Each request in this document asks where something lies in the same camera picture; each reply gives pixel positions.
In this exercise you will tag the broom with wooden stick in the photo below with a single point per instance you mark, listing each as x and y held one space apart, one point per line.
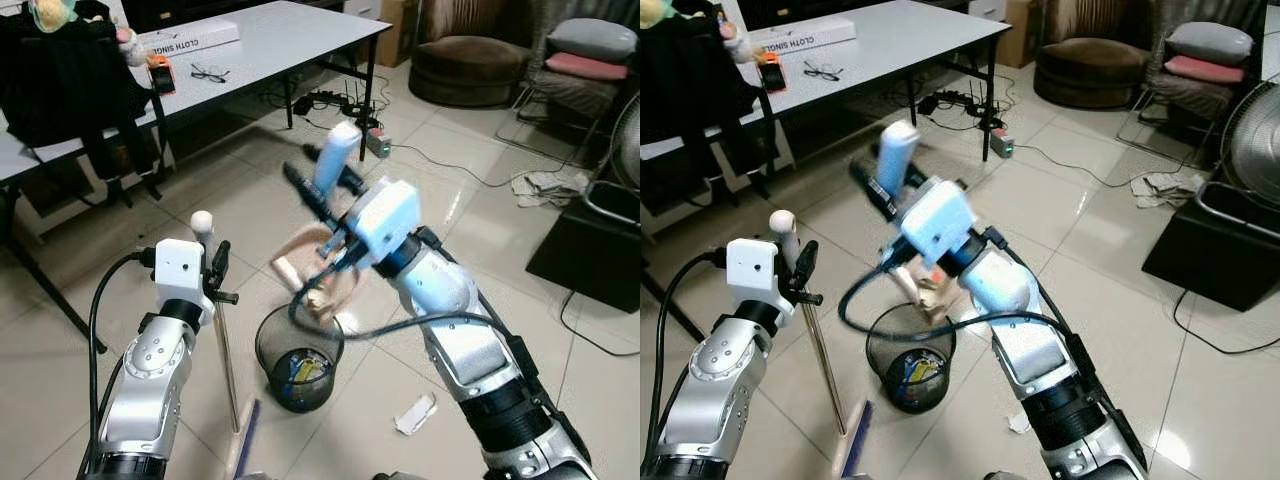
226 360
822 355

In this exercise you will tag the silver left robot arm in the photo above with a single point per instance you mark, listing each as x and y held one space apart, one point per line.
150 385
715 390

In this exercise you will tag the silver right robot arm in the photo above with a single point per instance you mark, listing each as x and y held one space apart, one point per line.
1040 360
470 350

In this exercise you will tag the round metal floor fan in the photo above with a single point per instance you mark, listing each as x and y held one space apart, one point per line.
628 140
1255 140

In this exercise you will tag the yellow and blue trash packet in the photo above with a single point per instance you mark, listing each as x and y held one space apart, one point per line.
918 368
305 368

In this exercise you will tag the black eyeglasses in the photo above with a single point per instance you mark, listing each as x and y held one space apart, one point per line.
822 70
210 72

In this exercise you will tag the white table with black legs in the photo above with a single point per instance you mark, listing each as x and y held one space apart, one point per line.
920 40
290 40

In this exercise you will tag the orange and black handheld device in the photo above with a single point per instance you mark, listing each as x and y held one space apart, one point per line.
163 76
771 74

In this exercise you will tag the brown cardboard box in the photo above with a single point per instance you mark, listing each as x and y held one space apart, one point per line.
1022 32
398 30

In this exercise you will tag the brown round ottoman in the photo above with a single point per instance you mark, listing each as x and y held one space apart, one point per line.
1090 72
465 70

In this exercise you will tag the long white printed box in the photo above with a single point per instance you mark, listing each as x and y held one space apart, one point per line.
190 36
805 34

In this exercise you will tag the crumpled white paper scrap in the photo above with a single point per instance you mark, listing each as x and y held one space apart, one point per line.
415 414
1019 422

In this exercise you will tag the grey rag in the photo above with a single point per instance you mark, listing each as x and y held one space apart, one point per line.
550 188
1172 190

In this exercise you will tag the black box stool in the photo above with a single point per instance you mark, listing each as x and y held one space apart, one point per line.
585 255
1215 260

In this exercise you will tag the black backpack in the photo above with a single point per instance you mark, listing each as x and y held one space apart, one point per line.
70 85
690 85

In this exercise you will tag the pink cushion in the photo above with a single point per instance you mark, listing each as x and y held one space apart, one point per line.
585 67
1203 70

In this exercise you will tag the grey cushion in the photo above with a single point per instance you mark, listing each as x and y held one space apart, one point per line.
592 40
1210 43

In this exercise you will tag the plush doll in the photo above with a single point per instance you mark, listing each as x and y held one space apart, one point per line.
655 10
50 12

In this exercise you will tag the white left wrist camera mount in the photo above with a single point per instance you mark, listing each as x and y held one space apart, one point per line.
178 270
750 270

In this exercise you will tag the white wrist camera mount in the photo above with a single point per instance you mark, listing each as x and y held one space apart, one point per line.
938 220
750 270
178 270
385 220

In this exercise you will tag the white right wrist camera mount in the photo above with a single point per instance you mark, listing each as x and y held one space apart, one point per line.
385 220
938 220

